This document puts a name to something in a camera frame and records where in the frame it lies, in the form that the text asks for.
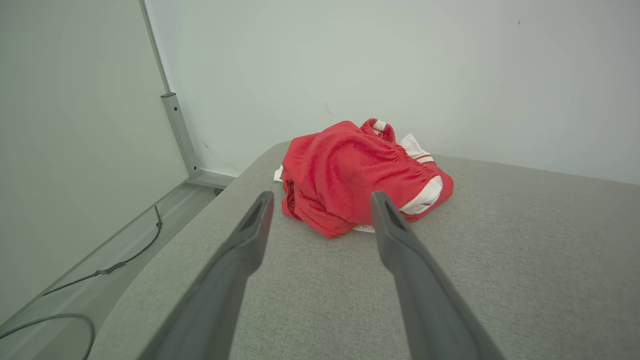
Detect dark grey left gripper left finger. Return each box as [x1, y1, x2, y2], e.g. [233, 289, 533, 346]
[139, 191, 275, 360]

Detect red white basketball jersey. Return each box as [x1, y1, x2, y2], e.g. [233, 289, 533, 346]
[272, 118, 435, 234]

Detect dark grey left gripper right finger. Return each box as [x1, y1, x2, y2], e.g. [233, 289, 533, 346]
[370, 190, 506, 360]

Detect red shorts with white trim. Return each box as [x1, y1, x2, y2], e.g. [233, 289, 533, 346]
[281, 121, 455, 239]

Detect thin black floor cable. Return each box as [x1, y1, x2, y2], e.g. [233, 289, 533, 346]
[42, 205, 163, 297]

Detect grey looped floor cable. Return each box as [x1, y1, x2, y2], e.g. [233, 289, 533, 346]
[0, 313, 96, 360]

